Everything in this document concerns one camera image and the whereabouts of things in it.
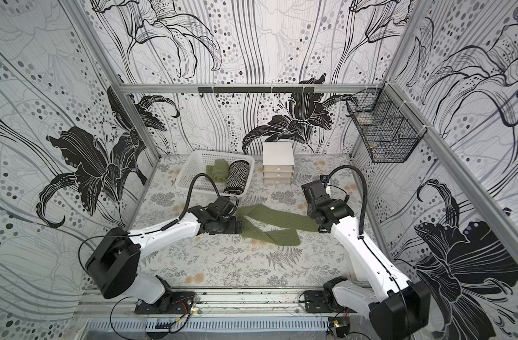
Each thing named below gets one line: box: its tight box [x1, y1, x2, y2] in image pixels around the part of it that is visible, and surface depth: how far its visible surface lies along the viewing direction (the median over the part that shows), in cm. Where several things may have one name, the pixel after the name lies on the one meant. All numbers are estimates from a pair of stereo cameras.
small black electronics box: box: [327, 316, 351, 338], surface depth 71 cm
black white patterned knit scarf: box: [223, 160, 250, 195], surface depth 98 cm
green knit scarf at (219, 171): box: [205, 158, 230, 183], surface depth 108 cm
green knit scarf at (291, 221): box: [236, 203, 320, 246], surface depth 93 cm
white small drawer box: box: [262, 141, 295, 185], surface depth 101 cm
